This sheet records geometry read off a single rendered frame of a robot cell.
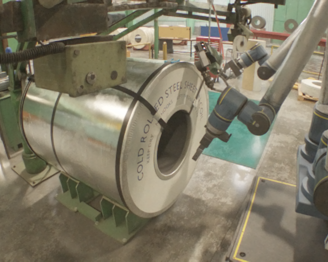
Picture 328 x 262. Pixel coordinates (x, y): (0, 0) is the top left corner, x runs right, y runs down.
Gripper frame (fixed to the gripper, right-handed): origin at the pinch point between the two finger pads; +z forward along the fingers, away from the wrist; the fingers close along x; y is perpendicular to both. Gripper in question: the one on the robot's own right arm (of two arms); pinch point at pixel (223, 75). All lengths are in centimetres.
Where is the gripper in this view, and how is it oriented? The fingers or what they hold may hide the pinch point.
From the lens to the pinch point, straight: 194.1
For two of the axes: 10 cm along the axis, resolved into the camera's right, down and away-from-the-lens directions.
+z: -7.4, 5.1, 4.5
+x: -3.9, -8.6, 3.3
